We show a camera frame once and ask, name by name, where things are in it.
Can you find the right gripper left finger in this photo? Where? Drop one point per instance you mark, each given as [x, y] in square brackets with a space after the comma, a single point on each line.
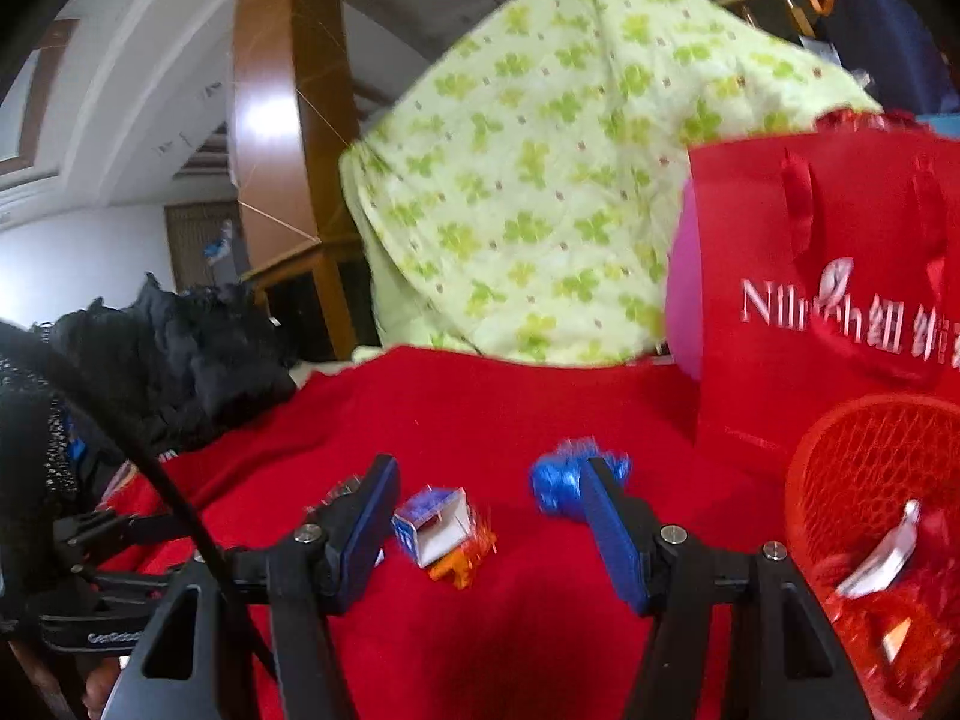
[357, 524]

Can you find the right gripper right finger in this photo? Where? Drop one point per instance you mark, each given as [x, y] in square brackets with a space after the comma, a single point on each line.
[623, 528]

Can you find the blue foil wrapper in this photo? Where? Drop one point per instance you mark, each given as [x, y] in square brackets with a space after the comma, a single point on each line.
[554, 478]

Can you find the orange plastic wrapper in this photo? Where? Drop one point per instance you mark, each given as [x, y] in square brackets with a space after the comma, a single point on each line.
[459, 565]

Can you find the small blue white carton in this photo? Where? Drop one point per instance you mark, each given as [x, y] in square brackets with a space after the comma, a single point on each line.
[432, 523]

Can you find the magenta pillow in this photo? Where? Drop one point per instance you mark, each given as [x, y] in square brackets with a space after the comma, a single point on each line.
[683, 309]

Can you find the red plastic mesh basket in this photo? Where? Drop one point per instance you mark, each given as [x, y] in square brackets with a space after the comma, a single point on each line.
[872, 522]

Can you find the black lace garment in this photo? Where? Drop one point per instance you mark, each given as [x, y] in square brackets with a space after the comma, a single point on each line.
[178, 370]

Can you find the red paper gift bag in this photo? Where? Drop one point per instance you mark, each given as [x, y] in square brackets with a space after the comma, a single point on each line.
[829, 272]

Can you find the green clover patterned quilt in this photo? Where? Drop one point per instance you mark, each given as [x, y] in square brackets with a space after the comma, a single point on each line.
[520, 200]

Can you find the brown wooden cabinet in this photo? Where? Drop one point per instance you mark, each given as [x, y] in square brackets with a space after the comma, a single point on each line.
[293, 115]

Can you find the red crumpled foil in bag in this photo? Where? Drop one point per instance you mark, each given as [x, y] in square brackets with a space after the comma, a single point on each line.
[847, 119]

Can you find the navy blue hanging bag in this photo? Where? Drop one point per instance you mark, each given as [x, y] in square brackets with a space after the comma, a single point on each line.
[888, 40]

